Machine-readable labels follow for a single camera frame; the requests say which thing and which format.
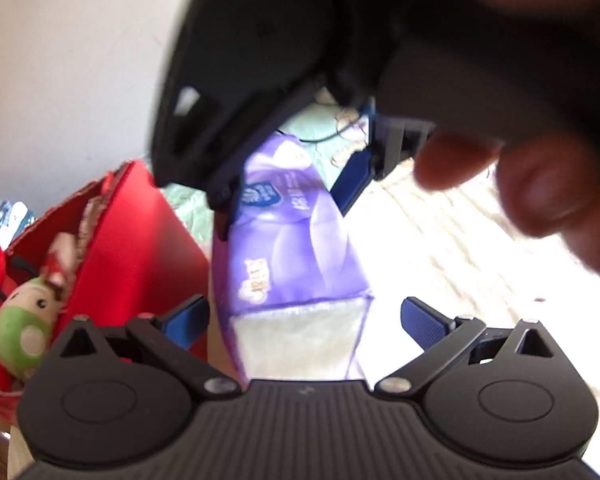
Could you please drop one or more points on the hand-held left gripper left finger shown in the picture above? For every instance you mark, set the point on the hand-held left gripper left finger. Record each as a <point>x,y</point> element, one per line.
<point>186,318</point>

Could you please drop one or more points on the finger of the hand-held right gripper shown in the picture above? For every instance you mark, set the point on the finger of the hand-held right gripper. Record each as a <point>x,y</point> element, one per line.
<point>230,180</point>
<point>354,180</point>

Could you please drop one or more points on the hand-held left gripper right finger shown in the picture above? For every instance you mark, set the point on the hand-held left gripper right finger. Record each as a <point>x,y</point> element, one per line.
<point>422,321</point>

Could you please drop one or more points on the purple tissue pack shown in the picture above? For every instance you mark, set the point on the purple tissue pack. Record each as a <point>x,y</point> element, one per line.
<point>290,260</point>

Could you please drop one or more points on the light wooden desktop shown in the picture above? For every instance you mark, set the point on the light wooden desktop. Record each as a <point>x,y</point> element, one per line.
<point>455,270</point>

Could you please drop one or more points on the person's right hand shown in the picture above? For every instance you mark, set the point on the person's right hand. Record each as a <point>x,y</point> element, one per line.
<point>540,195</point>

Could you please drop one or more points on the red cardboard box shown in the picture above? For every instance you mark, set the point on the red cardboard box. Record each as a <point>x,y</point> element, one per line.
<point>145,240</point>

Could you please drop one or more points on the red white patterned ornament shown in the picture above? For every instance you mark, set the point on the red white patterned ornament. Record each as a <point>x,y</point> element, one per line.
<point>62,260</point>

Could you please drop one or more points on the green round plush toy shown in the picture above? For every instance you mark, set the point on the green round plush toy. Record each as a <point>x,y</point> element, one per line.
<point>22,330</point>

